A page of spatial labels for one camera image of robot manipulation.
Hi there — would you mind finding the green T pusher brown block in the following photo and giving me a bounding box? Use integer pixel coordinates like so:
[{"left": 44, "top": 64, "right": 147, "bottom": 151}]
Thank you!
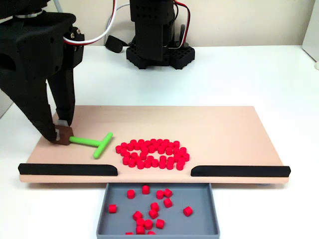
[{"left": 55, "top": 125, "right": 114, "bottom": 159}]

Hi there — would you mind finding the black clamp knob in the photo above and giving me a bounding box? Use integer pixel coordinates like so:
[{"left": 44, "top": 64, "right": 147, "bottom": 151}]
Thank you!
[{"left": 104, "top": 35, "right": 130, "bottom": 53}]

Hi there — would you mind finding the beige rectangular board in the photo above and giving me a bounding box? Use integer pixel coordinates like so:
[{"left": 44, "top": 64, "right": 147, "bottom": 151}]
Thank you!
[{"left": 19, "top": 106, "right": 291, "bottom": 186}]

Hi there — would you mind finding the grey shallow tray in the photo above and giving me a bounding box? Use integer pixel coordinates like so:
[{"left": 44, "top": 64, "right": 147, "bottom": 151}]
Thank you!
[{"left": 96, "top": 182, "right": 221, "bottom": 237}]

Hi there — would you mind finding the white panel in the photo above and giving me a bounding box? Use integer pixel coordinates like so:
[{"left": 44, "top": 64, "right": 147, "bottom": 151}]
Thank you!
[{"left": 302, "top": 7, "right": 319, "bottom": 63}]

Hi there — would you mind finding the white red black gripper cable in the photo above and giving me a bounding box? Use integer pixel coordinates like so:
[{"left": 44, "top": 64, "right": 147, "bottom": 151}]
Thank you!
[{"left": 62, "top": 0, "right": 132, "bottom": 47}]

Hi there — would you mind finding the black edge rail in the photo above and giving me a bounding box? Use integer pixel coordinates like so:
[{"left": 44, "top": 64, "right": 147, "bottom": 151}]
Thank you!
[
  {"left": 17, "top": 163, "right": 118, "bottom": 177},
  {"left": 190, "top": 165, "right": 292, "bottom": 178}
]

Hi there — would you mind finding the white red black base cable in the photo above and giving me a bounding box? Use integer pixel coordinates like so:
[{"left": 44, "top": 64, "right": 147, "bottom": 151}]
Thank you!
[{"left": 173, "top": 0, "right": 192, "bottom": 49}]

